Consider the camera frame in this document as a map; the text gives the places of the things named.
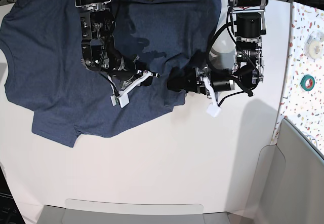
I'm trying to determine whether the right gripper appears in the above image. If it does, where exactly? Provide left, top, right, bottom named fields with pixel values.
left=102, top=55, right=160, bottom=97

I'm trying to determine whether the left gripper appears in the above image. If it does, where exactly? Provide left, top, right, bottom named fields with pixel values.
left=167, top=67, right=235, bottom=107

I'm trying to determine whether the dark blue t-shirt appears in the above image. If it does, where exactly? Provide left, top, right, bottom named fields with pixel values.
left=0, top=0, right=221, bottom=148

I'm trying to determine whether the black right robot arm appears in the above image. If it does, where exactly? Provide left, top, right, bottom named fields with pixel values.
left=75, top=0, right=159, bottom=98

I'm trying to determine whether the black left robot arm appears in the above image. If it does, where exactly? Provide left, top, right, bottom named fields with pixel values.
left=167, top=0, right=269, bottom=109

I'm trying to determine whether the terrazzo patterned table cover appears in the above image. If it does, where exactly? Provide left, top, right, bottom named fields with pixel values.
left=272, top=2, right=323, bottom=152

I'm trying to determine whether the green tape roll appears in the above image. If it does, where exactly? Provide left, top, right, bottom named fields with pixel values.
left=300, top=74, right=315, bottom=92

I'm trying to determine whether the clear tape dispenser roll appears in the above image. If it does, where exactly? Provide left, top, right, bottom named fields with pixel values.
left=304, top=30, right=323, bottom=60

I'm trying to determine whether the grey chair right side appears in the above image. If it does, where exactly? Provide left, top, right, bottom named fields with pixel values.
left=244, top=119, right=323, bottom=223

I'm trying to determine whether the grey chair bottom edge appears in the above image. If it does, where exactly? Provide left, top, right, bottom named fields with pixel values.
left=37, top=199, right=230, bottom=223

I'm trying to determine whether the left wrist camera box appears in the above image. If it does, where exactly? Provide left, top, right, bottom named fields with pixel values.
left=206, top=103, right=221, bottom=118

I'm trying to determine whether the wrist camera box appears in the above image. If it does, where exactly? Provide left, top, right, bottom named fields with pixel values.
left=110, top=94, right=130, bottom=108
left=206, top=103, right=221, bottom=118

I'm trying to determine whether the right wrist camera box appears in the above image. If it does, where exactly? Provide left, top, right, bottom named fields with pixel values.
left=110, top=94, right=130, bottom=108

